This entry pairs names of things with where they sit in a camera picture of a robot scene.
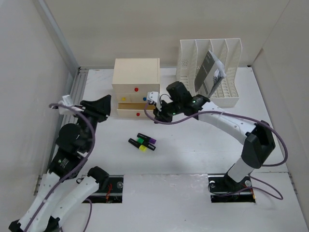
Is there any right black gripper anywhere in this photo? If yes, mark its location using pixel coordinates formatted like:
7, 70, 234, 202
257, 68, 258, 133
153, 99, 183, 124

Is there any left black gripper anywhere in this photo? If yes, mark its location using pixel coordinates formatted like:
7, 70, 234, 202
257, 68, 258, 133
74, 95, 112, 151

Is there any purple capped black highlighter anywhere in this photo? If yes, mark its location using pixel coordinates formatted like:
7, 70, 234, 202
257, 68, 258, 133
137, 133, 156, 144

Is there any black marker pen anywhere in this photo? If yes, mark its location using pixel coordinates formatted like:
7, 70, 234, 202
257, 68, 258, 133
143, 142, 156, 151

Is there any green capped black highlighter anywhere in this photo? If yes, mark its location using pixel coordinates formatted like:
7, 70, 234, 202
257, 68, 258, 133
128, 138, 142, 148

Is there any yellow highlighter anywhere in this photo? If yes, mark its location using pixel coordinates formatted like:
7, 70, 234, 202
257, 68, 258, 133
139, 145, 147, 152

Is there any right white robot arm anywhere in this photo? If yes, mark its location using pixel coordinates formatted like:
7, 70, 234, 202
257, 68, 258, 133
145, 81, 275, 192

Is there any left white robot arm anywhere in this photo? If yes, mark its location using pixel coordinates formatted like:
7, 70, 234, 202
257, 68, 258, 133
9, 95, 111, 232

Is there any cream drawer cabinet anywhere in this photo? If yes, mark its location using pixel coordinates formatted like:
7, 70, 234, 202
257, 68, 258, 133
112, 58, 161, 104

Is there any dark grey booklet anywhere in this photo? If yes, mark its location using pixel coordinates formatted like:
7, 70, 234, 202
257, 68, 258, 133
194, 50, 226, 98

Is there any white mesh file organizer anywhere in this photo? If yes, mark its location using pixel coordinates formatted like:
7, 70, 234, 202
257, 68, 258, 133
176, 38, 242, 108

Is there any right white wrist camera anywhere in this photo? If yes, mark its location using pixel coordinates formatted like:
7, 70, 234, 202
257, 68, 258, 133
147, 91, 161, 111

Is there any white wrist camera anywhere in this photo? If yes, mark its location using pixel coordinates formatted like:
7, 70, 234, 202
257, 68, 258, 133
147, 91, 161, 111
58, 95, 83, 115

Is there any aluminium rail frame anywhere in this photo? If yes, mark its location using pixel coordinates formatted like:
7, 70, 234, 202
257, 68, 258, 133
46, 68, 80, 169

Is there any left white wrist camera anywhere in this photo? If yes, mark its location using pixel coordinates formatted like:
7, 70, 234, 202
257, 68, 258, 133
58, 95, 83, 115

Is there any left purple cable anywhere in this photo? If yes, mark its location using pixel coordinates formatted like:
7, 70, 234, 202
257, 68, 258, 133
24, 102, 96, 232

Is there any purple cable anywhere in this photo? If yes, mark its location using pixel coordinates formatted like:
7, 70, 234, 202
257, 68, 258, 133
24, 102, 96, 232
144, 101, 288, 200

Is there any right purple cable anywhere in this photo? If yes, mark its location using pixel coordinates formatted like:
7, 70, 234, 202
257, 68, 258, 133
144, 101, 288, 200

